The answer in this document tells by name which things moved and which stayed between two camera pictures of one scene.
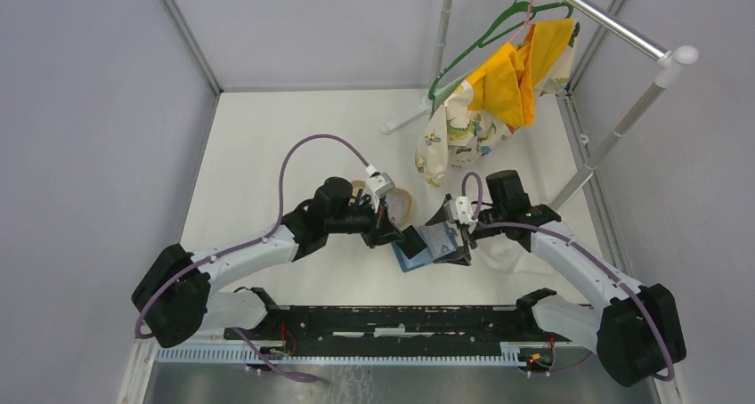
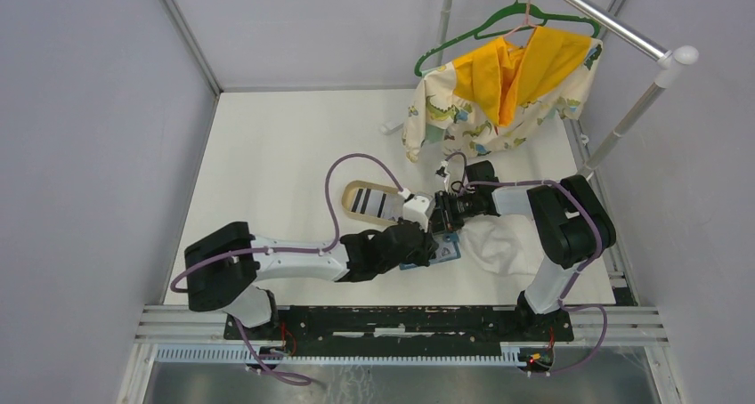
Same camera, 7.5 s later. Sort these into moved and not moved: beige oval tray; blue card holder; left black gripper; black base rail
Moved: left black gripper
Not moved: beige oval tray; blue card holder; black base rail
